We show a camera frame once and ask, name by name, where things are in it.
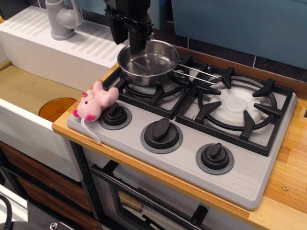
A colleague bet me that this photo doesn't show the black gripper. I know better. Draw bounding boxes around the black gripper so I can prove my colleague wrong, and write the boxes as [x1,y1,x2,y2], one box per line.
[104,0,154,55]

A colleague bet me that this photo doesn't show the stainless steel pan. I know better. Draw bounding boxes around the stainless steel pan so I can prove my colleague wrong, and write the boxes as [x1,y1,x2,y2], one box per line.
[118,40,220,87]

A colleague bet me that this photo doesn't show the pink stuffed pig toy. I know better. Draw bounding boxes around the pink stuffed pig toy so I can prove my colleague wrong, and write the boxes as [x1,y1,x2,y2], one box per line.
[72,80,119,144]

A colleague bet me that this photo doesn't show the black left stove knob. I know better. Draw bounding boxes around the black left stove knob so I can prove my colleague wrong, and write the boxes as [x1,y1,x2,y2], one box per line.
[98,103,132,130]

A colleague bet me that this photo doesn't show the black stove knob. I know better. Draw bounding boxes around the black stove knob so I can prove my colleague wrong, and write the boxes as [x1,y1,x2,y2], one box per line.
[98,103,132,130]
[196,143,235,175]
[141,118,183,154]

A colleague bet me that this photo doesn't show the black middle stove knob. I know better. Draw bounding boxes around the black middle stove knob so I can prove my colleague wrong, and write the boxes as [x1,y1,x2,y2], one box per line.
[141,118,183,154]

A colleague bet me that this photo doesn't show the grey toy stove top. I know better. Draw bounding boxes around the grey toy stove top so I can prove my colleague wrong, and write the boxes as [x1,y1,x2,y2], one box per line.
[66,44,298,211]

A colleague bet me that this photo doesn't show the black right stove knob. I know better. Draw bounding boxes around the black right stove knob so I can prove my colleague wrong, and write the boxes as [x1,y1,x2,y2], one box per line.
[196,143,235,175]

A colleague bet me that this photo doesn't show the grey toy faucet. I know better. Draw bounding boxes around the grey toy faucet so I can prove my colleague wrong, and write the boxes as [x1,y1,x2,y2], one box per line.
[46,0,83,40]

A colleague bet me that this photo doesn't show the black left burner grate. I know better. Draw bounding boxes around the black left burner grate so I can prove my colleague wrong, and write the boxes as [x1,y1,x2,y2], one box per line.
[102,55,209,120]

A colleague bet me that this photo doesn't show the black burner grate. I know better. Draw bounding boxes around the black burner grate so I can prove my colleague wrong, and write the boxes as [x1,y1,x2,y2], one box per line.
[176,66,297,157]
[102,55,209,120]

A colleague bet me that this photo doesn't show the white toy sink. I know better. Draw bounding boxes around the white toy sink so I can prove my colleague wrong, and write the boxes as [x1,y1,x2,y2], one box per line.
[0,6,123,182]

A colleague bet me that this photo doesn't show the black right burner grate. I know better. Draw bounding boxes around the black right burner grate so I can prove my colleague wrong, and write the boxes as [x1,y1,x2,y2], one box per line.
[176,66,297,157]

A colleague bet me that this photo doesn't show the wooden drawer fronts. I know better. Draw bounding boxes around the wooden drawer fronts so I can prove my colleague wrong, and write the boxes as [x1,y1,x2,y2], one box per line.
[0,142,102,230]

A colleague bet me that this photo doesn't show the oven door with handle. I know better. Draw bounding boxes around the oven door with handle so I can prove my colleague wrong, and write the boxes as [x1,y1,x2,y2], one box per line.
[90,160,216,230]

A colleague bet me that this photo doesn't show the black braided cable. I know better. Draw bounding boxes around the black braided cable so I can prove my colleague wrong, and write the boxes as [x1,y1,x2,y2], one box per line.
[0,194,12,225]

